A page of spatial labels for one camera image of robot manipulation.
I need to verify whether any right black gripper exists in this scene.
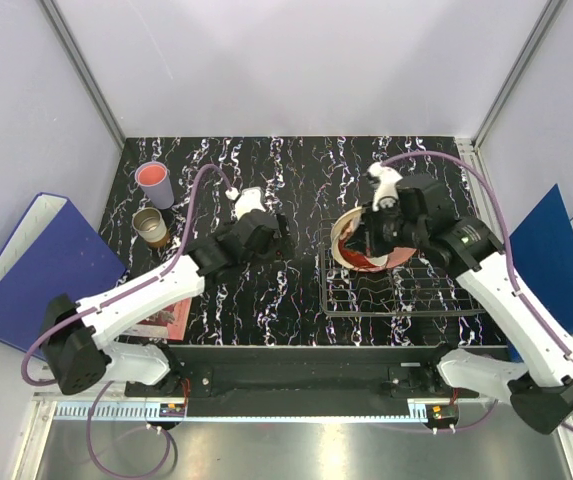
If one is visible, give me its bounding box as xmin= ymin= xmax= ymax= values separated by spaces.
xmin=345 ymin=198 xmax=425 ymax=259

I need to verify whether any wire dish rack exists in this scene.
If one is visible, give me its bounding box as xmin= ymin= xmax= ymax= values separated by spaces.
xmin=318 ymin=219 xmax=484 ymax=317

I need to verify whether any red floral bowl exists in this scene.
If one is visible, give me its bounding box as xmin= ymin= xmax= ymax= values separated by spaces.
xmin=330 ymin=207 xmax=388 ymax=273

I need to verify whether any white brown steel tumbler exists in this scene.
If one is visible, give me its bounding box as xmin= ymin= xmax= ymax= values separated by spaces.
xmin=132 ymin=207 xmax=170 ymax=248

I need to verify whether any lavender plastic cup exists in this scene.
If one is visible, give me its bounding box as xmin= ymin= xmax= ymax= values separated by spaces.
xmin=135 ymin=161 xmax=175 ymax=210

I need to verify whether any pink plastic cup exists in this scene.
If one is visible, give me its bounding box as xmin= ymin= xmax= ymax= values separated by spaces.
xmin=136 ymin=162 xmax=168 ymax=187

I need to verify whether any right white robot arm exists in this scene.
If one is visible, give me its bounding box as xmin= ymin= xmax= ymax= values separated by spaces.
xmin=345 ymin=167 xmax=573 ymax=434

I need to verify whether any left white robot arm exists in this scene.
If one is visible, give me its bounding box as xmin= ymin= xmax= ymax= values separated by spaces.
xmin=40 ymin=210 xmax=292 ymax=396

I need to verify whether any front beige pink plate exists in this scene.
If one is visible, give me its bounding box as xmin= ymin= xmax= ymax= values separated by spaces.
xmin=359 ymin=247 xmax=416 ymax=273

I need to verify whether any right blue binder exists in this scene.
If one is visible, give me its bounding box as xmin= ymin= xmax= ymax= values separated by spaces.
xmin=510 ymin=185 xmax=573 ymax=334

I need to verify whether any blue binder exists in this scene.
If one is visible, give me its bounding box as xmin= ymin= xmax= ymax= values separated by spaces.
xmin=0 ymin=193 xmax=126 ymax=352
xmin=510 ymin=185 xmax=573 ymax=334

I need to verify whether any pink booklet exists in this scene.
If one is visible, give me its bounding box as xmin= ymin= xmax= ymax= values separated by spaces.
xmin=124 ymin=298 xmax=192 ymax=341

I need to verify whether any left blue binder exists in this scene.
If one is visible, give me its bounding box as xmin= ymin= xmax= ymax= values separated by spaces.
xmin=0 ymin=193 xmax=126 ymax=352

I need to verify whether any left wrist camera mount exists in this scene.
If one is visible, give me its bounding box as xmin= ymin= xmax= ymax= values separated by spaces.
xmin=225 ymin=187 xmax=266 ymax=220

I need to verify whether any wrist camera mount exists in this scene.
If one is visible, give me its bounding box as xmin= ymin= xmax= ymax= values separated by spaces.
xmin=367 ymin=162 xmax=402 ymax=211
xmin=225 ymin=187 xmax=266 ymax=220

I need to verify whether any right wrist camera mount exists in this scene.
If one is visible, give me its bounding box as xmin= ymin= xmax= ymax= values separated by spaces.
xmin=367 ymin=162 xmax=402 ymax=211

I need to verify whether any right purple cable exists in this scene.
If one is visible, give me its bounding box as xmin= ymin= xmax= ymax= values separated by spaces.
xmin=380 ymin=149 xmax=573 ymax=441

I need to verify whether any purple cable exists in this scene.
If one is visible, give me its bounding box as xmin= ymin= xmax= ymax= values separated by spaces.
xmin=20 ymin=163 xmax=240 ymax=476
xmin=380 ymin=149 xmax=573 ymax=441

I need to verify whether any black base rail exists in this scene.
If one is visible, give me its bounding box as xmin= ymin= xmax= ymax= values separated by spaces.
xmin=120 ymin=343 xmax=512 ymax=419

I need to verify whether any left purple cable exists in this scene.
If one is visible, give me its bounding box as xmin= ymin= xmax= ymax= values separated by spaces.
xmin=20 ymin=163 xmax=240 ymax=476

